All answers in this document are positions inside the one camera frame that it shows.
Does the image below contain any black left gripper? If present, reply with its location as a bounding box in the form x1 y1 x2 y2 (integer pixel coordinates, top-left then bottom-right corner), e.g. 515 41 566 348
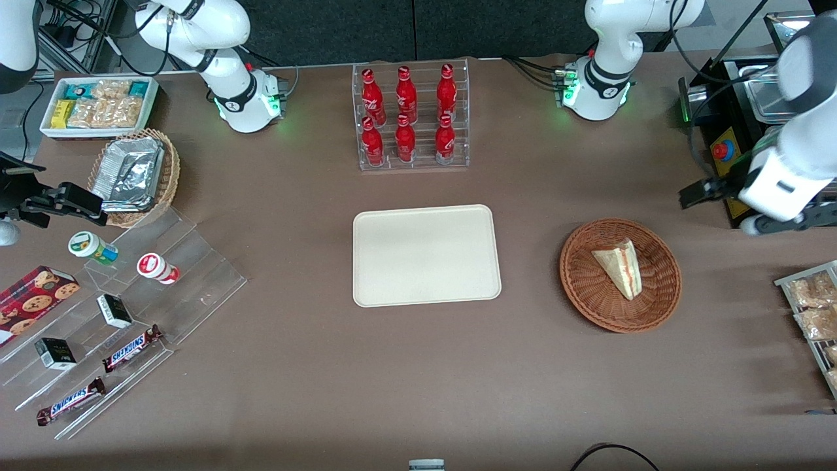
679 171 746 210

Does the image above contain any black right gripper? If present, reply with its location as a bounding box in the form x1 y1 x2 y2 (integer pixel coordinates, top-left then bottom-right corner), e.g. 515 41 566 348
0 152 109 230

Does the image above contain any triangular sandwich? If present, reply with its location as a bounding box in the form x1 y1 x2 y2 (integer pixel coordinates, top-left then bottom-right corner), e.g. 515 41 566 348
592 238 640 302

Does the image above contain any light oval wicker basket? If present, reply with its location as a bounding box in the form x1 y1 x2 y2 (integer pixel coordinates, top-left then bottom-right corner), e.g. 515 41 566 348
87 128 181 228

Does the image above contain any brown round wicker basket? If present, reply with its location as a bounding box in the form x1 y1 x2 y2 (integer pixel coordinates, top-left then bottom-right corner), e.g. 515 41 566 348
559 218 683 334

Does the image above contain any beige rectangular tray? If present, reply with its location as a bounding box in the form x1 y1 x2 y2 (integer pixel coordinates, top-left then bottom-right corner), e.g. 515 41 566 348
353 204 502 308

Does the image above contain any green lid yogurt cup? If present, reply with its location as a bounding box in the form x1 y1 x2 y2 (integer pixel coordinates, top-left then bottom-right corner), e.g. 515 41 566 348
68 231 120 266

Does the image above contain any silver foil pack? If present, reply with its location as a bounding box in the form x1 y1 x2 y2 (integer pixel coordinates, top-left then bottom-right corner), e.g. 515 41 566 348
92 136 164 205
98 198 155 214

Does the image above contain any white rectangular snack bin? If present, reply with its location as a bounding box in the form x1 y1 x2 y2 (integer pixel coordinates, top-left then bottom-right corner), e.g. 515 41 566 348
39 76 160 140

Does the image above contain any red lid yogurt cup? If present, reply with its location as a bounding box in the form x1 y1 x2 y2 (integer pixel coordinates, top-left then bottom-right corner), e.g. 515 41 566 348
137 253 180 285

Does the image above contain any black food warmer machine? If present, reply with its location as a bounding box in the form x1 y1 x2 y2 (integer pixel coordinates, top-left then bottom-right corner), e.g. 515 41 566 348
678 10 837 230

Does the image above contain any red cookie box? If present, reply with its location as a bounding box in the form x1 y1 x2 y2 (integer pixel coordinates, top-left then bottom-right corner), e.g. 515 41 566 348
0 265 80 347

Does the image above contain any small black carton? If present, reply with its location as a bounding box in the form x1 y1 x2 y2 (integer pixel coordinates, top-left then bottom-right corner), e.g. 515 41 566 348
97 294 134 329
34 338 77 371

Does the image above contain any steel warmer pan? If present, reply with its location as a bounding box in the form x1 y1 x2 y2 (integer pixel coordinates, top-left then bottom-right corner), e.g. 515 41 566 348
739 64 795 124

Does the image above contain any clear acrylic stepped display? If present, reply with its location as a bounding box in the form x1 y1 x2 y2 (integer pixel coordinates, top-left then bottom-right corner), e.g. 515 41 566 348
0 206 248 440

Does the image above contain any Snickers chocolate bar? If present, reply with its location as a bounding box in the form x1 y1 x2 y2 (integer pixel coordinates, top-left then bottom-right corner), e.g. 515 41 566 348
102 324 164 374
36 377 107 427

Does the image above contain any red cola bottle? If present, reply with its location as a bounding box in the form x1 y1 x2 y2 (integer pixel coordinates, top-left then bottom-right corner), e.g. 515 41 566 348
435 113 456 165
395 65 418 124
362 116 384 167
436 63 458 121
395 114 417 163
361 68 385 125

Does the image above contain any clear acrylic bottle rack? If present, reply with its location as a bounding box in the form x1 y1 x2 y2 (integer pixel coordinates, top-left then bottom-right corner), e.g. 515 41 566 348
352 58 470 172

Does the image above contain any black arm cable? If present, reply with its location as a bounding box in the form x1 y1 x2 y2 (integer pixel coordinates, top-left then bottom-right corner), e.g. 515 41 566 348
667 0 785 190

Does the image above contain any grey wire rack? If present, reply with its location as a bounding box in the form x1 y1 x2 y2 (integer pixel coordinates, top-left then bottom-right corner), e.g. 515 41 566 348
774 260 837 400

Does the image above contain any metal frame with cables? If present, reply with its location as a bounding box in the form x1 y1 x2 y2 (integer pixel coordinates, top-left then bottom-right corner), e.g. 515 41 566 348
36 0 131 76

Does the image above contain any black base cable bundle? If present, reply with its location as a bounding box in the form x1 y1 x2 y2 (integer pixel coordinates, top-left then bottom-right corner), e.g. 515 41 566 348
242 46 300 99
502 55 570 91

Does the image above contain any black looped floor cable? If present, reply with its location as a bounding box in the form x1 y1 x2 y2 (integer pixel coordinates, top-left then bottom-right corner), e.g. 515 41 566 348
569 444 661 471

